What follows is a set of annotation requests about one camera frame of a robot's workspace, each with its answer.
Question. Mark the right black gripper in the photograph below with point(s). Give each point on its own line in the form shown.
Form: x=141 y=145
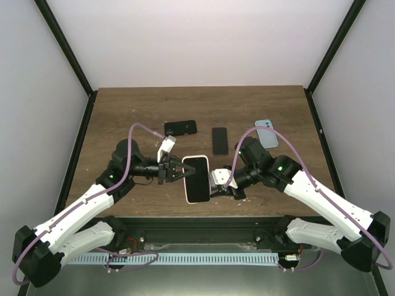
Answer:
x=227 y=190

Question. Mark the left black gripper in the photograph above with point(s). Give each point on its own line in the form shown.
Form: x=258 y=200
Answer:
x=167 y=170

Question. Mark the beige phone case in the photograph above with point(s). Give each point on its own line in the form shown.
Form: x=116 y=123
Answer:
x=197 y=179

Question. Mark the black phone case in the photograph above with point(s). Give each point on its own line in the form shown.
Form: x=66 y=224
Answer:
x=180 y=128

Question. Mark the magenta phone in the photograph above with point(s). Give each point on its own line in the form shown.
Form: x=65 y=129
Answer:
x=219 y=141

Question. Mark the light blue phone case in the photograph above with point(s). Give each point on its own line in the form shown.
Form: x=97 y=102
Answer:
x=267 y=138

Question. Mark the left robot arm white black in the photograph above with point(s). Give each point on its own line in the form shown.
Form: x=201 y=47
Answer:
x=41 y=252

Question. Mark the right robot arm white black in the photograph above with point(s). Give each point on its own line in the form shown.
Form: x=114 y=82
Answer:
x=358 y=235

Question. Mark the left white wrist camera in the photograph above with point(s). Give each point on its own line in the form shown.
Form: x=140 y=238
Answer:
x=166 y=147

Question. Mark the light blue slotted cable duct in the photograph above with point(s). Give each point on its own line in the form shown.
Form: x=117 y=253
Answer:
x=243 y=259

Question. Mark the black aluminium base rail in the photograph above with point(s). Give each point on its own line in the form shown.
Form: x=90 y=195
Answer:
x=255 y=231

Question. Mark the left black frame post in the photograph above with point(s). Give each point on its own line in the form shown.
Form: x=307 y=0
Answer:
x=49 y=17

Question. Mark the black frame post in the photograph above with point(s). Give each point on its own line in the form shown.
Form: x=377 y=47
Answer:
x=49 y=17
x=336 y=43

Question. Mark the right black frame post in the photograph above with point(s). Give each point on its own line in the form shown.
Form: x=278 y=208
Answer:
x=336 y=43

